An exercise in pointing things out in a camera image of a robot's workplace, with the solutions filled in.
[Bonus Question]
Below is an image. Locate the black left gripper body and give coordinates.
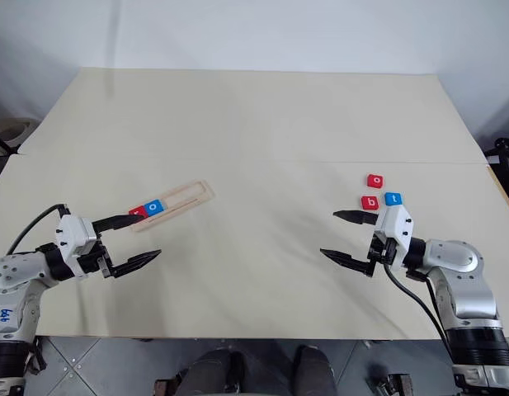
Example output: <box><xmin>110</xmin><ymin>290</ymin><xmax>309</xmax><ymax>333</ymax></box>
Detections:
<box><xmin>77</xmin><ymin>234</ymin><xmax>115</xmax><ymax>281</ymax></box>

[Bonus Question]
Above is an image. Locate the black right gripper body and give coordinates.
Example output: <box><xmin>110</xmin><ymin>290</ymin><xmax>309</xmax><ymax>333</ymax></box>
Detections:
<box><xmin>366</xmin><ymin>232</ymin><xmax>398</xmax><ymax>276</ymax></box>

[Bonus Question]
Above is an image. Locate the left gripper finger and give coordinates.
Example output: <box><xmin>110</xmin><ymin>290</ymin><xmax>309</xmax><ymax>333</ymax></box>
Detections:
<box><xmin>92</xmin><ymin>213</ymin><xmax>147</xmax><ymax>233</ymax></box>
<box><xmin>111</xmin><ymin>247</ymin><xmax>163</xmax><ymax>280</ymax></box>

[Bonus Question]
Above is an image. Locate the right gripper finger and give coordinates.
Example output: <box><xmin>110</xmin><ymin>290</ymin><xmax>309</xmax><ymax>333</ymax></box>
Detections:
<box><xmin>332</xmin><ymin>209</ymin><xmax>379</xmax><ymax>226</ymax></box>
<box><xmin>319</xmin><ymin>247</ymin><xmax>370</xmax><ymax>276</ymax></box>

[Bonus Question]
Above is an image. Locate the wooden tile rack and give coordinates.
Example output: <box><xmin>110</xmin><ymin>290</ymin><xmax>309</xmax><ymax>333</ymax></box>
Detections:
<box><xmin>130</xmin><ymin>179</ymin><xmax>215</xmax><ymax>235</ymax></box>

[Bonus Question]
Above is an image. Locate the dark rounded shape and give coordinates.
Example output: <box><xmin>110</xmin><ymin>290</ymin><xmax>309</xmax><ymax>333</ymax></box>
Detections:
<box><xmin>187</xmin><ymin>348</ymin><xmax>245</xmax><ymax>396</ymax></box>
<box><xmin>293</xmin><ymin>345</ymin><xmax>342</xmax><ymax>396</ymax></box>

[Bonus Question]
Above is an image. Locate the brown foot block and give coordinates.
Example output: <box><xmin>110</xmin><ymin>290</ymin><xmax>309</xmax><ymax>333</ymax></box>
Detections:
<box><xmin>375</xmin><ymin>370</ymin><xmax>412</xmax><ymax>396</ymax></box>
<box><xmin>154</xmin><ymin>377</ymin><xmax>185</xmax><ymax>396</ymax></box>

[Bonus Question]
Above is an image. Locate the round wooden stool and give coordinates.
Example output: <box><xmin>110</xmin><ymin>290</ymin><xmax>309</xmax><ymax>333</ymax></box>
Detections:
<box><xmin>0</xmin><ymin>116</ymin><xmax>35</xmax><ymax>158</ymax></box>

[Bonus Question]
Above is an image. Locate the black equipment stand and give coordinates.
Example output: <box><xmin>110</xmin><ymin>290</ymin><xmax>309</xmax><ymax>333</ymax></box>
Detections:
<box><xmin>484</xmin><ymin>134</ymin><xmax>509</xmax><ymax>174</ymax></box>

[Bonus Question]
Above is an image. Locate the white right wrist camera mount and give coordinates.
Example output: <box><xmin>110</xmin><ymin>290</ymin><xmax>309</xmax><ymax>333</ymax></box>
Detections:
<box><xmin>373</xmin><ymin>204</ymin><xmax>416</xmax><ymax>271</ymax></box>

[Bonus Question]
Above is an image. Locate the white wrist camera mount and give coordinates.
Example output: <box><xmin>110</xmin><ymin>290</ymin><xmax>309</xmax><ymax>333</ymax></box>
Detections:
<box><xmin>373</xmin><ymin>204</ymin><xmax>416</xmax><ymax>271</ymax></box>
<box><xmin>54</xmin><ymin>214</ymin><xmax>106</xmax><ymax>276</ymax></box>

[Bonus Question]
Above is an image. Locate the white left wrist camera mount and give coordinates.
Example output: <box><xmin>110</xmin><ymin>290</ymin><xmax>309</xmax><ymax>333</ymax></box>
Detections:
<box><xmin>54</xmin><ymin>214</ymin><xmax>106</xmax><ymax>276</ymax></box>

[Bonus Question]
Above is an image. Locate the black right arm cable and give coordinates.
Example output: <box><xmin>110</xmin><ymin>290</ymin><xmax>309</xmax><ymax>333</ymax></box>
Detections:
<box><xmin>382</xmin><ymin>262</ymin><xmax>455</xmax><ymax>360</ymax></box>

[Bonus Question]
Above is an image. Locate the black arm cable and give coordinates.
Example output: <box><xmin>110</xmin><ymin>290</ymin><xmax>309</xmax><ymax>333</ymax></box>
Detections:
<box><xmin>382</xmin><ymin>262</ymin><xmax>455</xmax><ymax>360</ymax></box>
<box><xmin>5</xmin><ymin>204</ymin><xmax>73</xmax><ymax>256</ymax></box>

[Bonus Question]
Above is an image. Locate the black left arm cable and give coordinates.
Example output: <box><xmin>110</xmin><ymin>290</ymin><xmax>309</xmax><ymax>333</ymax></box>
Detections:
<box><xmin>5</xmin><ymin>204</ymin><xmax>73</xmax><ymax>256</ymax></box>

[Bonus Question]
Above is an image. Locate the black hanging strap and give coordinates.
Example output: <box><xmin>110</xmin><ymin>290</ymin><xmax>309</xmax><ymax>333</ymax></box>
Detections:
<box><xmin>26</xmin><ymin>337</ymin><xmax>47</xmax><ymax>377</ymax></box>

